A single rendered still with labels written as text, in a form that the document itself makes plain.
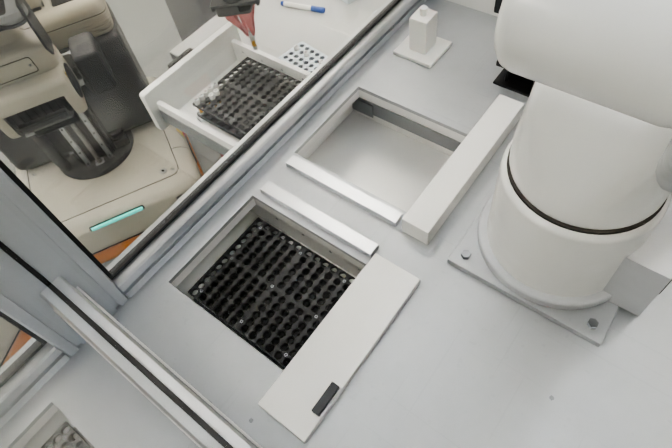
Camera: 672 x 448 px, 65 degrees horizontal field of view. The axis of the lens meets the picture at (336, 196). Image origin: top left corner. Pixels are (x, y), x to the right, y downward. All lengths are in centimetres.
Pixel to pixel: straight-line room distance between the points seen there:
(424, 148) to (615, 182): 57
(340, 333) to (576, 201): 36
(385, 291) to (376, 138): 43
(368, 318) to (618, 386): 33
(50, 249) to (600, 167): 65
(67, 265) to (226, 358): 25
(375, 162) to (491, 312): 43
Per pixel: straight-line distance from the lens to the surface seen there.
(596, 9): 34
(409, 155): 110
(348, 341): 77
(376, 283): 80
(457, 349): 78
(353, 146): 112
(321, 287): 87
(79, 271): 81
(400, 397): 75
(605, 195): 62
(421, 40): 110
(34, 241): 74
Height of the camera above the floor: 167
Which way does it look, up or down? 54 degrees down
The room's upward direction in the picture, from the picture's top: 10 degrees counter-clockwise
